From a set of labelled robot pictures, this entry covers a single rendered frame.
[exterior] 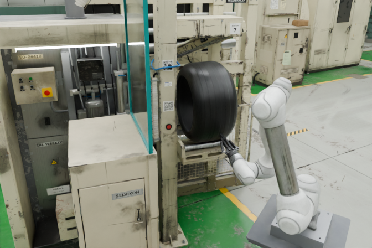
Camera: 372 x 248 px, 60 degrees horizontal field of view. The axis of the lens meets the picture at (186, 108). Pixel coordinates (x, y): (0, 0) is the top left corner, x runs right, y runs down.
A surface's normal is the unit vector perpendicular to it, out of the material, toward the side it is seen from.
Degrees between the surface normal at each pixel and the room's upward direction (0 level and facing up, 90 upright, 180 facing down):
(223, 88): 54
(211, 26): 90
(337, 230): 0
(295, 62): 90
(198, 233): 0
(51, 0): 90
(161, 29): 90
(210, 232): 0
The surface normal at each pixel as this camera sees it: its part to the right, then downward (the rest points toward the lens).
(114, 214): 0.32, 0.34
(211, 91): 0.26, -0.24
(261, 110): -0.57, 0.20
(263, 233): 0.00, -0.93
